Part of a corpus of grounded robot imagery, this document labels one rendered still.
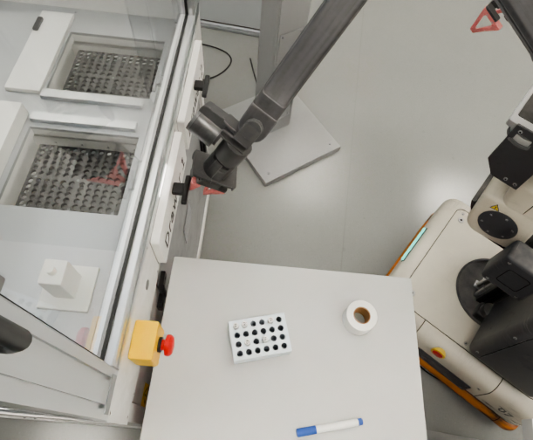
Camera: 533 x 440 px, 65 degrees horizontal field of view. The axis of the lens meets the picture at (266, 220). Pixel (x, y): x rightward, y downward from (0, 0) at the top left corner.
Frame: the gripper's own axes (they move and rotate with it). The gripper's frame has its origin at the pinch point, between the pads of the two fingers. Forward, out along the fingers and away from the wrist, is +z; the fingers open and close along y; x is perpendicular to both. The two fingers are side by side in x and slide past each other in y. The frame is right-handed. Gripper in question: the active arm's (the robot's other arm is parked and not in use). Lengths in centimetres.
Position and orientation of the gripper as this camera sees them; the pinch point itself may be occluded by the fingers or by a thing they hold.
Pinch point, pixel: (198, 188)
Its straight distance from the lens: 97.6
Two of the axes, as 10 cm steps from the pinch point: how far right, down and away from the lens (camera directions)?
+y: -8.5, -2.7, -4.6
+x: -0.2, 8.8, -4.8
